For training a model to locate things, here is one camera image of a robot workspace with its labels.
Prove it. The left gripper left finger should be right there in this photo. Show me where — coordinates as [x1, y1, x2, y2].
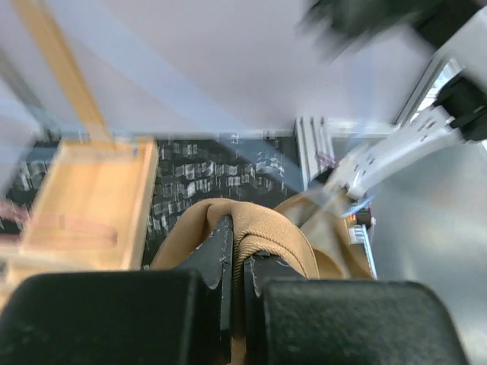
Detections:
[182, 215, 234, 363]

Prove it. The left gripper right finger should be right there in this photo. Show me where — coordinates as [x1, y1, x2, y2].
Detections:
[243, 251, 305, 364]

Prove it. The tan garment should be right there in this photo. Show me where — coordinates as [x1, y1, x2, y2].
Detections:
[150, 195, 372, 364]

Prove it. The pink wire hanger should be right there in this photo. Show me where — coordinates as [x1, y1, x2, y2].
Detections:
[1, 200, 118, 243]

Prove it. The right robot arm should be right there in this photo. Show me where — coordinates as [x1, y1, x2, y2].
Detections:
[303, 1, 486, 201]

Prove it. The wooden clothes rack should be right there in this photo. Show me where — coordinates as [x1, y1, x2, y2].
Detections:
[1, 1, 158, 299]

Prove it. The white cable duct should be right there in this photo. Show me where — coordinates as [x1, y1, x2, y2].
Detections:
[349, 225, 377, 279]

